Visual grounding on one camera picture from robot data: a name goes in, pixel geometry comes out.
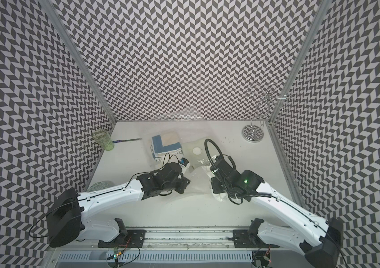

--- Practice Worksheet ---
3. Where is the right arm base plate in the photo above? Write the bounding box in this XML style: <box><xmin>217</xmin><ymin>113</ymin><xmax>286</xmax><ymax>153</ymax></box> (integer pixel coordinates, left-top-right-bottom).
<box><xmin>229</xmin><ymin>229</ymin><xmax>279</xmax><ymax>249</ymax></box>

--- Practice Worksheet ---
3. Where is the patterned plate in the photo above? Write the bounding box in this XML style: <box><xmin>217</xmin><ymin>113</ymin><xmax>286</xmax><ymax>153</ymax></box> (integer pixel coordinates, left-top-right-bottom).
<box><xmin>86</xmin><ymin>181</ymin><xmax>115</xmax><ymax>192</ymax></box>

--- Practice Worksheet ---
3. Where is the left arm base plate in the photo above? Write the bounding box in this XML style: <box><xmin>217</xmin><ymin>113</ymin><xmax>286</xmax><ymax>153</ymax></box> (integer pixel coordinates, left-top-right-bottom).
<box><xmin>98</xmin><ymin>230</ymin><xmax>146</xmax><ymax>249</ymax></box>

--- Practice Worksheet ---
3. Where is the pale green towel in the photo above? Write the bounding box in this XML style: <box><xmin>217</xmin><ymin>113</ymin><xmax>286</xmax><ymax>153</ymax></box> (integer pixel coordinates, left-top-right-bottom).
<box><xmin>182</xmin><ymin>138</ymin><xmax>211</xmax><ymax>169</ymax></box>

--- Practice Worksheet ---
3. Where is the aluminium front rail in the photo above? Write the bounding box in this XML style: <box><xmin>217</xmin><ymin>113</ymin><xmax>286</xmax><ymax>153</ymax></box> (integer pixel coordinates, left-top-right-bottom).
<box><xmin>48</xmin><ymin>227</ymin><xmax>331</xmax><ymax>251</ymax></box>

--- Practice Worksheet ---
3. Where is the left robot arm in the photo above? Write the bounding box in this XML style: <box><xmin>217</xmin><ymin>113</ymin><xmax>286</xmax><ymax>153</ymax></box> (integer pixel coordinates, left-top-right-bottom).
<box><xmin>46</xmin><ymin>158</ymin><xmax>190</xmax><ymax>248</ymax></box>

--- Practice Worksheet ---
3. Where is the blue and beige towel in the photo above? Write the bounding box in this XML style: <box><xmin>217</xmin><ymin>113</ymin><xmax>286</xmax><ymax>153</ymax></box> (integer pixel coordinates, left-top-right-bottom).
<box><xmin>150</xmin><ymin>131</ymin><xmax>183</xmax><ymax>161</ymax></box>

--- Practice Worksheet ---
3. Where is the clear plastic vacuum bag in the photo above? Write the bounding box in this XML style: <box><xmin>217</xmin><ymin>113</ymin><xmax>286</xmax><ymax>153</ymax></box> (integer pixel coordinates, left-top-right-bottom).
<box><xmin>146</xmin><ymin>105</ymin><xmax>241</xmax><ymax>202</ymax></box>

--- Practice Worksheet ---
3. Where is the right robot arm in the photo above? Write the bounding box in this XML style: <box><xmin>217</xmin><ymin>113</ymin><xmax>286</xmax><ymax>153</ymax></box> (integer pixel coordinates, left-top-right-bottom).
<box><xmin>210</xmin><ymin>156</ymin><xmax>343</xmax><ymax>268</ymax></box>

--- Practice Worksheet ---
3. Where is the chrome wire mug stand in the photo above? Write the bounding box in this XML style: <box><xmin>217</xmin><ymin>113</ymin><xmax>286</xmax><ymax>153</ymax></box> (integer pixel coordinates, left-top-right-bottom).
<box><xmin>241</xmin><ymin>83</ymin><xmax>290</xmax><ymax>143</ymax></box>

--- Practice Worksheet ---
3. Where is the green glass cup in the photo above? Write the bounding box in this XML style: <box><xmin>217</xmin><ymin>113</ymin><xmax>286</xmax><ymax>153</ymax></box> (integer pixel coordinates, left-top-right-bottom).
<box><xmin>92</xmin><ymin>128</ymin><xmax>114</xmax><ymax>151</ymax></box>

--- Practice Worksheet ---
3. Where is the white towel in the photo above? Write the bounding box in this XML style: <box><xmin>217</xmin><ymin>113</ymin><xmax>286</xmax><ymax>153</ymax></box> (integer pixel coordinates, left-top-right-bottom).
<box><xmin>211</xmin><ymin>189</ymin><xmax>229</xmax><ymax>202</ymax></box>

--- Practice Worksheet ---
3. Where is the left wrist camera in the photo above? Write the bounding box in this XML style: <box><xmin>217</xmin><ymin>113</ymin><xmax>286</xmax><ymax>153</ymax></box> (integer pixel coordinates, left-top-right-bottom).
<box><xmin>178</xmin><ymin>157</ymin><xmax>191</xmax><ymax>174</ymax></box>

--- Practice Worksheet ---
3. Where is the purple handled utensil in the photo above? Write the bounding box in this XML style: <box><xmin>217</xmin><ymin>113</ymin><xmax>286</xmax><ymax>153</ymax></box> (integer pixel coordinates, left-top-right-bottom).
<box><xmin>112</xmin><ymin>138</ymin><xmax>142</xmax><ymax>144</ymax></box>

